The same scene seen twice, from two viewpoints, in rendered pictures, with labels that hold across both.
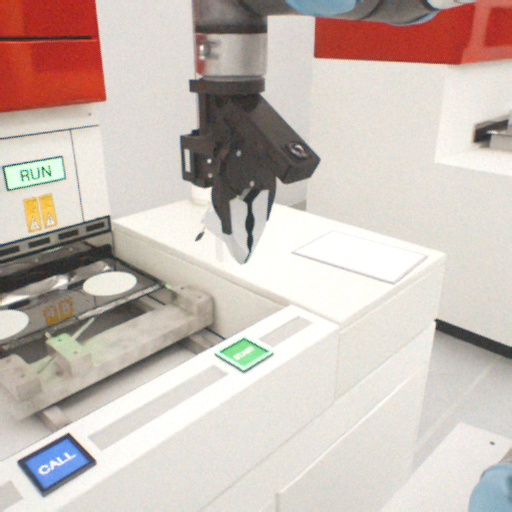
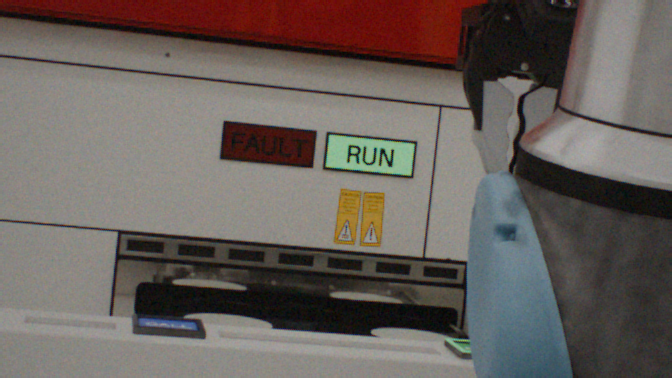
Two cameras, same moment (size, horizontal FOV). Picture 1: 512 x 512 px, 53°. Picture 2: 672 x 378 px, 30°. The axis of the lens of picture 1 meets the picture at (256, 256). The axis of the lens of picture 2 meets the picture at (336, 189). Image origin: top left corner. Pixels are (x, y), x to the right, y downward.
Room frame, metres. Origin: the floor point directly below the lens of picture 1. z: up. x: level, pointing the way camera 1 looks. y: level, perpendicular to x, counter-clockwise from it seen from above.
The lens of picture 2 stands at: (-0.35, -0.47, 1.14)
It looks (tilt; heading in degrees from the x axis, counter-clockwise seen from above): 3 degrees down; 36
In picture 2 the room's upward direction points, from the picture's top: 6 degrees clockwise
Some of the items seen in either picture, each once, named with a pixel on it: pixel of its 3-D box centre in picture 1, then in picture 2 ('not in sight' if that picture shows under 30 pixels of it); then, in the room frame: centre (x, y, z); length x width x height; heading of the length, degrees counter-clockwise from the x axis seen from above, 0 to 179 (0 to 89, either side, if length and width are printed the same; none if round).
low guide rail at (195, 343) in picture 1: (166, 326); not in sight; (0.84, 0.17, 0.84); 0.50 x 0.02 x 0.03; 46
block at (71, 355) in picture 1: (69, 353); not in sight; (0.66, 0.29, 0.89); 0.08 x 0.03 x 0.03; 46
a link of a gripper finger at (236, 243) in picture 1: (222, 227); (485, 134); (0.57, 0.04, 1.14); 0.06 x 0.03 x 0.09; 46
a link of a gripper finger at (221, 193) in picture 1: (230, 195); (492, 78); (0.55, 0.03, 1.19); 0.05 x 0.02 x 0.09; 136
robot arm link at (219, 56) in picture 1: (229, 58); not in sight; (0.57, 0.03, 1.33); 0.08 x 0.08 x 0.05
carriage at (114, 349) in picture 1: (115, 349); not in sight; (0.72, 0.24, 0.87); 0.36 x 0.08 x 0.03; 136
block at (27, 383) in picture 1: (17, 376); not in sight; (0.61, 0.35, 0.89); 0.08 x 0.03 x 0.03; 46
